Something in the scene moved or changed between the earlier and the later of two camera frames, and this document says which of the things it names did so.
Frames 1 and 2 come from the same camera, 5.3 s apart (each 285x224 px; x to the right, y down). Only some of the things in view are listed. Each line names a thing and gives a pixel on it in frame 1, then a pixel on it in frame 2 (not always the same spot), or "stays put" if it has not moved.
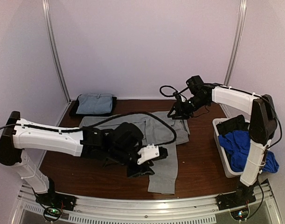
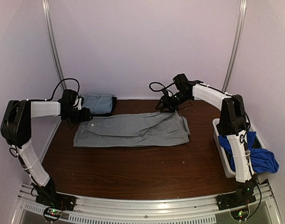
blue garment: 237,143 stays put
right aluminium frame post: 237,41 stays put
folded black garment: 74,108 stays put
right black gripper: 181,111 -> 167,104
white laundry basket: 223,155 stays put
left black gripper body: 132,173 -> 79,117
